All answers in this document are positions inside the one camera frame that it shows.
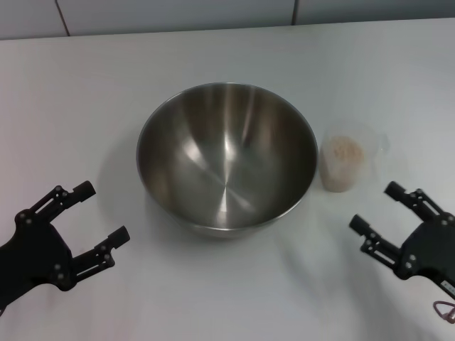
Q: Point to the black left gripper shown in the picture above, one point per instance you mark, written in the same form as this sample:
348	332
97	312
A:
35	252

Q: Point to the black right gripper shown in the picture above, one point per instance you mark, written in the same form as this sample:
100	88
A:
430	248

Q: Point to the clear plastic measuring cup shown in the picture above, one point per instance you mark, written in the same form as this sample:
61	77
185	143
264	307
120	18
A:
371	142

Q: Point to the white uncooked rice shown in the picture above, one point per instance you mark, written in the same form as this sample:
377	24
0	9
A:
343	156

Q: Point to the stainless steel mixing bowl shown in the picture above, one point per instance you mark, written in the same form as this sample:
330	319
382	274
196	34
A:
227	160

